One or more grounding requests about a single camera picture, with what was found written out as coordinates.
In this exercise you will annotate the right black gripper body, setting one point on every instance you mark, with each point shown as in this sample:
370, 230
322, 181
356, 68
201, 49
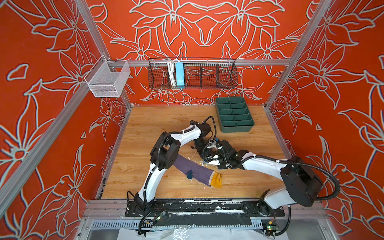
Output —
223, 161

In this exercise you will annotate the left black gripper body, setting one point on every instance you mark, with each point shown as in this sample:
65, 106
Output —
199, 145

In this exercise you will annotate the purple sock with yellow cuff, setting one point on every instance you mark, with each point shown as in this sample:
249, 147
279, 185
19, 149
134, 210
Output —
200, 173

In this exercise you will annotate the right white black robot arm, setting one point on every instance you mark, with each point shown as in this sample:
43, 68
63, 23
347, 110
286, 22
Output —
301, 183

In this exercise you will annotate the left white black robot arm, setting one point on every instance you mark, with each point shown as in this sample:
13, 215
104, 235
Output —
164, 155

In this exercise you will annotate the green compartment tray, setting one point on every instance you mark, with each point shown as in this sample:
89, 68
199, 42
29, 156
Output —
234, 115

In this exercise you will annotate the light blue box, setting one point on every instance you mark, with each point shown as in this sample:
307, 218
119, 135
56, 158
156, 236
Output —
180, 76

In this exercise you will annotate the black wire wall basket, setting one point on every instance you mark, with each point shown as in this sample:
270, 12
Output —
200, 73

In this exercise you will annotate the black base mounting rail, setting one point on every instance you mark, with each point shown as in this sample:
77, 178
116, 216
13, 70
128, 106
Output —
248, 207

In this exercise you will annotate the clear plastic wall bin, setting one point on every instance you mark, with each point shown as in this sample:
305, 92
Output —
107, 79

